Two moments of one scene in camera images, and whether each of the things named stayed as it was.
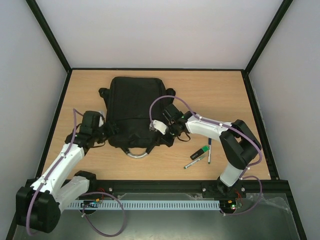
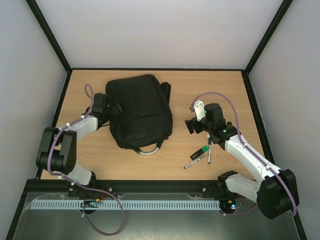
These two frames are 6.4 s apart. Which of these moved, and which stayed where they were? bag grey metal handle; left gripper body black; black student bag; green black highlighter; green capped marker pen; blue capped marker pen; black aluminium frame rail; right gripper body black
Moved: right gripper body black; black student bag; bag grey metal handle; left gripper body black
Stayed: green black highlighter; blue capped marker pen; black aluminium frame rail; green capped marker pen
